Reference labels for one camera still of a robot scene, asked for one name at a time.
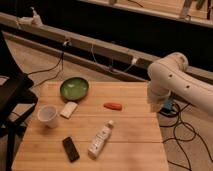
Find green ceramic bowl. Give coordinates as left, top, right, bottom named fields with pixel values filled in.
left=60, top=77, right=89, bottom=101

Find white plastic bottle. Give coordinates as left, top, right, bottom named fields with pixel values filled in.
left=88, top=120, right=114, bottom=159

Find blue power box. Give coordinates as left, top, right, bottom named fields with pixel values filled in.
left=162, top=99, right=173, bottom=112

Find white cable with plug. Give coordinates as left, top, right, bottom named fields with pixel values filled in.
left=89, top=43, right=139, bottom=74

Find white rectangular block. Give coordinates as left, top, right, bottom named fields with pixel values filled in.
left=60, top=102, right=78, bottom=119

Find white plastic cup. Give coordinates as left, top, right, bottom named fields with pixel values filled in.
left=37, top=105, right=58, bottom=128

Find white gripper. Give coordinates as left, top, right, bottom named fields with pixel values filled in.
left=147, top=91, right=169, bottom=112

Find white device on rail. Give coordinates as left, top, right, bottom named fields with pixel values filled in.
left=16, top=6, right=44, bottom=28

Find black floor cables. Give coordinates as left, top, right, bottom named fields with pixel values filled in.
left=159, top=101, right=213, bottom=171

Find black office chair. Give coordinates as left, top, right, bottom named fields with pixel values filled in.
left=0, top=30, right=38, bottom=171

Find orange red oblong object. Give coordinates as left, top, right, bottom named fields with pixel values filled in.
left=103, top=102, right=122, bottom=111

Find grey metal rail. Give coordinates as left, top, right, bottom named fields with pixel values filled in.
left=0, top=12, right=213, bottom=88

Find black cable on floor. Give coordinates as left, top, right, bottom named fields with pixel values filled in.
left=26, top=41, right=72, bottom=88

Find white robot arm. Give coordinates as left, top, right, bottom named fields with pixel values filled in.
left=147, top=52, right=213, bottom=114

